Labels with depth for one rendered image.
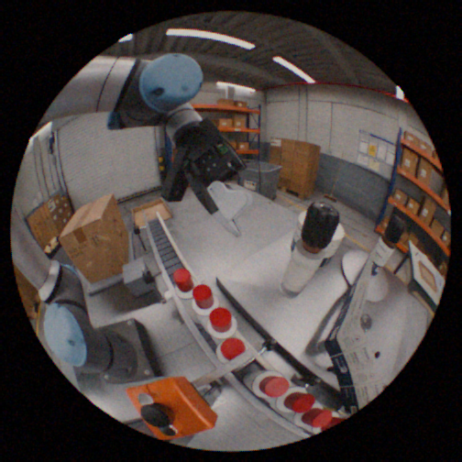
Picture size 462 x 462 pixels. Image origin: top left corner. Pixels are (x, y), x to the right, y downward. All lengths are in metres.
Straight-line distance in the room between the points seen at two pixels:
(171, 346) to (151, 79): 0.55
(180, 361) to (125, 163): 4.25
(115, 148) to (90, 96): 4.20
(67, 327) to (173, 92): 0.37
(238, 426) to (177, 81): 0.65
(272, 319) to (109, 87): 0.54
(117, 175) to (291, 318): 4.41
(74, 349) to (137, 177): 4.26
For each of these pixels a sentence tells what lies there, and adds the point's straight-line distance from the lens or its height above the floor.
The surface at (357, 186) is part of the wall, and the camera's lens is 4.59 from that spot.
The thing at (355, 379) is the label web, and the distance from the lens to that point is 0.41.
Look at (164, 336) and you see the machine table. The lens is 0.51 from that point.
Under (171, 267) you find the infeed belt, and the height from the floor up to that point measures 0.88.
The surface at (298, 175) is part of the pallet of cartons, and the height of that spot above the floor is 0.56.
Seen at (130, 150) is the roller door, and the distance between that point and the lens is 4.33.
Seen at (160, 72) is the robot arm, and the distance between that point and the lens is 0.17.
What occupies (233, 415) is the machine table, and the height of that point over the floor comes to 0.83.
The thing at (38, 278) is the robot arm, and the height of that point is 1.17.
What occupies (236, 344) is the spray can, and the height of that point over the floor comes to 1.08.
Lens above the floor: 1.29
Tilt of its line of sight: 36 degrees down
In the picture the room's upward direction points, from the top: straight up
